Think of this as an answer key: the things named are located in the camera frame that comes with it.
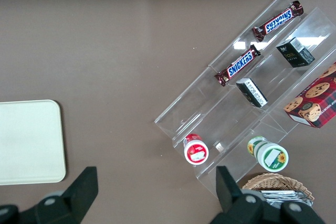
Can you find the small black carton box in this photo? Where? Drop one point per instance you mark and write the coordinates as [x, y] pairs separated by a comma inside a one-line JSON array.
[[252, 93], [294, 53]]

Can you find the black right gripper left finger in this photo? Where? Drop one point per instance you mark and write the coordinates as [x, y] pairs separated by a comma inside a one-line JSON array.
[[76, 197]]

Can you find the wicker basket holding foil trays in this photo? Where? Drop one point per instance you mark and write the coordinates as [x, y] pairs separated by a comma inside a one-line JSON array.
[[273, 180]]

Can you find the stack of foil trays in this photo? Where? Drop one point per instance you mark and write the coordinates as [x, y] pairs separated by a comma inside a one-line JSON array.
[[283, 195]]

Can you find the beige plastic tray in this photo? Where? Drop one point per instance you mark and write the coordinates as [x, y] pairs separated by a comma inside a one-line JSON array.
[[29, 142]]

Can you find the green sunflower yoghurt cup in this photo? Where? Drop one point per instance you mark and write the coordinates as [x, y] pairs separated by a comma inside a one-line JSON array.
[[270, 155]]

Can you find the clear acrylic stepped shelf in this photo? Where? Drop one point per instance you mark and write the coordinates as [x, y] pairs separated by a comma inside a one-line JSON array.
[[199, 98]]

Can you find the red lidded yoghurt cup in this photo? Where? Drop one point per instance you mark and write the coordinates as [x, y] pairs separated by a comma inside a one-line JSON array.
[[195, 151]]

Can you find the Snickers chocolate bar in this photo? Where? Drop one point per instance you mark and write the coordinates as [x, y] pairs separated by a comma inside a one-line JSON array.
[[240, 64], [278, 21]]

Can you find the red tartan cookie box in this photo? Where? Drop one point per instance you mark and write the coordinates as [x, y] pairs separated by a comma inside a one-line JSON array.
[[315, 100]]

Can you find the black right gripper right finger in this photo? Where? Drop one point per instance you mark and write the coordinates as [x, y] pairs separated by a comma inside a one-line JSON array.
[[231, 200]]

